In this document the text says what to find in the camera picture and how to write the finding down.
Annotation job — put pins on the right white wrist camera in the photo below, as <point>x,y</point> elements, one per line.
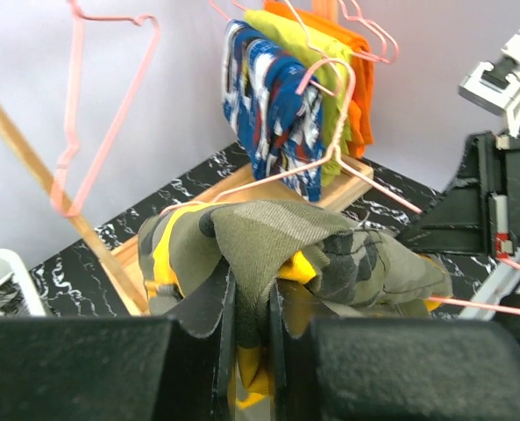
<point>495,86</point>

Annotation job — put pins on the camouflage yellow trousers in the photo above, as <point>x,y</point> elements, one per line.
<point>354,270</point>

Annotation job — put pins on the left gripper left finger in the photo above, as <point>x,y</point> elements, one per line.
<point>177,366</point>

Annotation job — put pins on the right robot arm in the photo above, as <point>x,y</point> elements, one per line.
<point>508,321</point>

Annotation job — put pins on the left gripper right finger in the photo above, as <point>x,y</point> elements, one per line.
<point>325,367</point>

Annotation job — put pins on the newspaper print trousers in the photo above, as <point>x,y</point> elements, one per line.
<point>12,302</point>

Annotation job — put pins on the lime green trousers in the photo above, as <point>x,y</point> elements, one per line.
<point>308,46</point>

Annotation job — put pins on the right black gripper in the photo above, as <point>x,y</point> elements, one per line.
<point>454,222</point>

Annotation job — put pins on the white plastic basket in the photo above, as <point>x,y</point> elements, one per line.
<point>11,262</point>

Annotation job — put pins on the blue patterned trousers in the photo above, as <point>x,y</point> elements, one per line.
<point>279,126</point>

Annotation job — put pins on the wooden clothes rack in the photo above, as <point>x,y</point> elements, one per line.
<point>119,263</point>

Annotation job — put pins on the aluminium rail frame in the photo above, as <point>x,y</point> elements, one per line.
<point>503,281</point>

